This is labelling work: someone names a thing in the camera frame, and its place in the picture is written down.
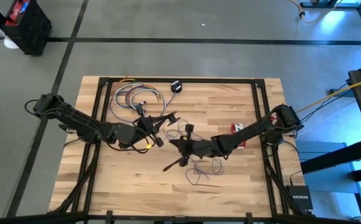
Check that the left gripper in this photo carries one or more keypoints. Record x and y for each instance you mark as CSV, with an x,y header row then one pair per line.
x,y
141,129

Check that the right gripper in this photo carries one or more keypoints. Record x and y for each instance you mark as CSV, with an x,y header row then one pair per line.
x,y
199,147

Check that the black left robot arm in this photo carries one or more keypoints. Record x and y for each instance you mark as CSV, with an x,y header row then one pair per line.
x,y
84,124

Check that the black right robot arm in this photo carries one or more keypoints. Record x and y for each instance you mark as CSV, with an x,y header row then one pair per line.
x,y
252,130

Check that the red tape dispenser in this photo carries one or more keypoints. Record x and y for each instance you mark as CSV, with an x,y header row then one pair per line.
x,y
232,127

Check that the grey floor platform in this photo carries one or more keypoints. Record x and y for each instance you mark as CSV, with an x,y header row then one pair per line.
x,y
330,183

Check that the black bin red contents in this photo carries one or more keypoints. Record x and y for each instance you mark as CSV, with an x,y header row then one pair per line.
x,y
34,31

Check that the white round object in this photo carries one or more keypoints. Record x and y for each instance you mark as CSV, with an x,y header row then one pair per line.
x,y
10,44

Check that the black stand base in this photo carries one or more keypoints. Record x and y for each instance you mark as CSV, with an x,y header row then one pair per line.
x,y
323,5

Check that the black Netgear network switch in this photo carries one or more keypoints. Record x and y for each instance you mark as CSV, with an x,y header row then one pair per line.
x,y
300,199

